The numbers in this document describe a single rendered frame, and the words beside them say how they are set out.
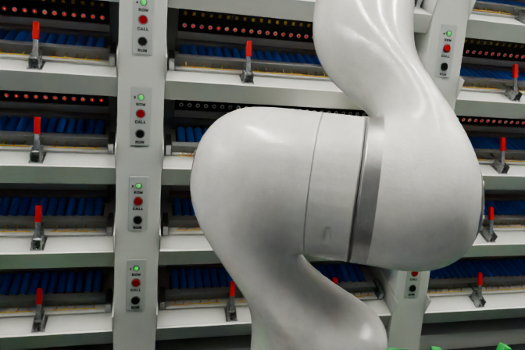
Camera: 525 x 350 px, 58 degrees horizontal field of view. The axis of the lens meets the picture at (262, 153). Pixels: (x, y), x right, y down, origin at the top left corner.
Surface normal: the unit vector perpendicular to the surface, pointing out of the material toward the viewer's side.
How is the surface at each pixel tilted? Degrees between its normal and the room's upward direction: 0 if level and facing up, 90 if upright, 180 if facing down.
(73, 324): 23
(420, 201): 78
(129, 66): 90
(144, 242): 90
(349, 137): 37
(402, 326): 90
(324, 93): 112
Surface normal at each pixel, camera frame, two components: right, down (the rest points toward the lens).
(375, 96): -0.95, 0.18
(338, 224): -0.22, 0.39
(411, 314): 0.22, 0.19
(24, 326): 0.15, -0.83
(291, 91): 0.18, 0.55
